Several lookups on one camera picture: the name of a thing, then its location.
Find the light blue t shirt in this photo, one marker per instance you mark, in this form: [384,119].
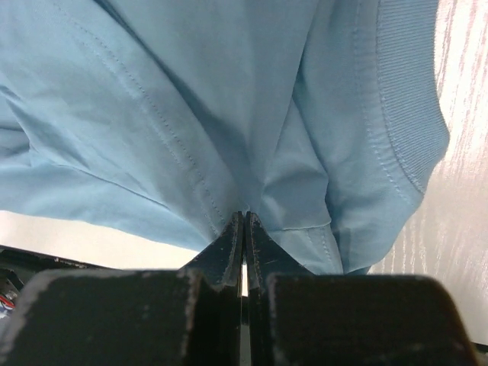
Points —
[162,118]

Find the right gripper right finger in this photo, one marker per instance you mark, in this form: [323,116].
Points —
[298,318]

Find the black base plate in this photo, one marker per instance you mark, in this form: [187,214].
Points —
[19,266]

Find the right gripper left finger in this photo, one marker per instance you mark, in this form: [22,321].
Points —
[87,316]

